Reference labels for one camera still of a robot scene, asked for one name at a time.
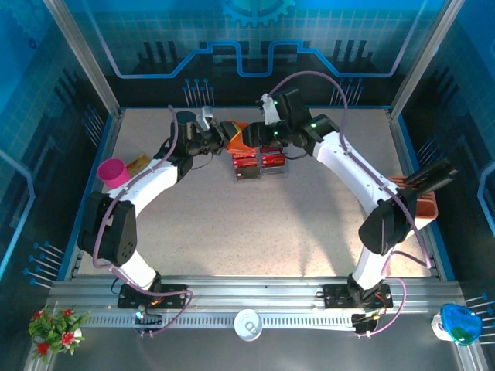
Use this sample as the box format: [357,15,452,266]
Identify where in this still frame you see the orange card holder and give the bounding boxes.
[226,121,259,159]

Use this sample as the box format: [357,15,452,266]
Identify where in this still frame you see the slotted white cable duct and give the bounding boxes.
[83,313,359,330]

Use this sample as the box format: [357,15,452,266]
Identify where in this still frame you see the white jar with blue lid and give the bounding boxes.
[431,303,484,347]

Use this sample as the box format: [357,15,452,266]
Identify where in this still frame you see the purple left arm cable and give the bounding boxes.
[90,104,194,337]

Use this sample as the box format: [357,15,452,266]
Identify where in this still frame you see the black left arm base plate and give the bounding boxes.
[118,284,189,310]

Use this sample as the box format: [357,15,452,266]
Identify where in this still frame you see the pink plastic goblet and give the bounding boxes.
[97,157,131,190]

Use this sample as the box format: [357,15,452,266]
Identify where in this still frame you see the yellow snack bag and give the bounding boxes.
[125,153,152,175]

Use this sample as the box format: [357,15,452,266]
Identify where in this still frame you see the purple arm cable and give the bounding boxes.
[90,104,194,337]
[268,70,434,339]

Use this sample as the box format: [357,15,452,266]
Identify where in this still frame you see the aluminium mounting rail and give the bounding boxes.
[46,276,465,329]

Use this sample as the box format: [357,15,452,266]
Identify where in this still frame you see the red packets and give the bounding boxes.
[230,147,290,183]

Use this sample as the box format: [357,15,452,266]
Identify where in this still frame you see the white round tin can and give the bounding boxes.
[234,308,265,343]

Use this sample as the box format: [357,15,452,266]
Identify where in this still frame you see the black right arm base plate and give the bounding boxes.
[323,284,394,310]

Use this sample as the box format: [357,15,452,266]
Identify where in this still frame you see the orange and white knife block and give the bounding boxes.
[386,175,439,230]

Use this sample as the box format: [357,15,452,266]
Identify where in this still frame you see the aluminium frame post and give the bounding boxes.
[41,0,125,119]
[388,0,467,119]

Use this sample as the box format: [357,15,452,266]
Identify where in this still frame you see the artificial plant with red flowers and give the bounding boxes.
[27,305,90,364]

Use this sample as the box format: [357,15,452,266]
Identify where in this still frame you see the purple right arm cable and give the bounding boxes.
[268,70,434,339]

